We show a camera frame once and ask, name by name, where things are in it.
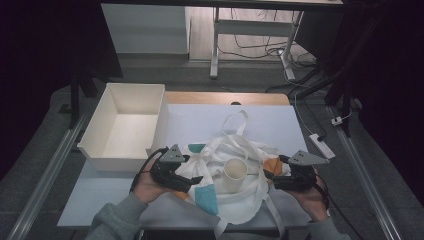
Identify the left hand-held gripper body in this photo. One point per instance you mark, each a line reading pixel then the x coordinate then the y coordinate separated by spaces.
pixel 168 173

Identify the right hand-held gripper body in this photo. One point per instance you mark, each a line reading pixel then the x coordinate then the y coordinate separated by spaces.
pixel 303 178

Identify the white paper cup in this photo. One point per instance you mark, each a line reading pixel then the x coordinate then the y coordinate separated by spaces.
pixel 235 175

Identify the white tote bag coloured shapes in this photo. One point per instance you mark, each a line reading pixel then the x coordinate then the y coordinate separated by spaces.
pixel 240 203

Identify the white plastic storage box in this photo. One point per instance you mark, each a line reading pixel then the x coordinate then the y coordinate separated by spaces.
pixel 130 133

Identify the person's left hand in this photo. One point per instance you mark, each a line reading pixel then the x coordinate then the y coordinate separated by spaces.
pixel 146 188

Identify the person's right hand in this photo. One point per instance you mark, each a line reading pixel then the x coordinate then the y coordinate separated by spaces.
pixel 313 203

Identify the white power strip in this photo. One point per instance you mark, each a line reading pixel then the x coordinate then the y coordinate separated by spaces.
pixel 320 144

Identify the small white plug adapter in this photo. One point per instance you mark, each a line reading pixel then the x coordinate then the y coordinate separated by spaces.
pixel 336 121

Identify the white table mat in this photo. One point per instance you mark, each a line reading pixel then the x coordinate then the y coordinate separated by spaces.
pixel 100 200

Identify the black metal stand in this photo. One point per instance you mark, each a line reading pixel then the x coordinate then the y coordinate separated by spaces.
pixel 75 100

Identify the white cabinet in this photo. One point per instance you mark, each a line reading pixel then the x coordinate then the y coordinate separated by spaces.
pixel 146 28

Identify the aluminium rail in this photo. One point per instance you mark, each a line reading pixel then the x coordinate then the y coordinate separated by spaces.
pixel 50 173
pixel 363 180

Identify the white metal desk frame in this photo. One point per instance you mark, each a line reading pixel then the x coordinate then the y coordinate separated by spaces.
pixel 253 28

